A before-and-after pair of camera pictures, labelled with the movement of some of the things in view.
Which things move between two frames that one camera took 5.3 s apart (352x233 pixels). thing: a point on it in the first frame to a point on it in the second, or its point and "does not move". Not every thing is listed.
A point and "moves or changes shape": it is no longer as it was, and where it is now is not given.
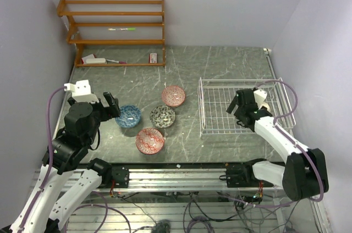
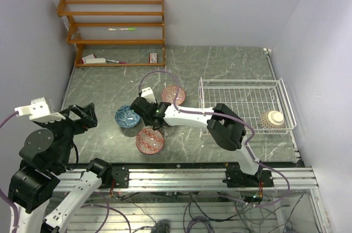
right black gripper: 232,105 to 146,122
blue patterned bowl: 130,116 does not move
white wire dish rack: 215,95 does not move
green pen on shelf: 121,29 does not move
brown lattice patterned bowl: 265,105 moves or changes shape
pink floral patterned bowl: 173,96 does not move
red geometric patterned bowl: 149,141 does not move
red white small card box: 153,57 does not move
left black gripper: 109,111 to 86,114
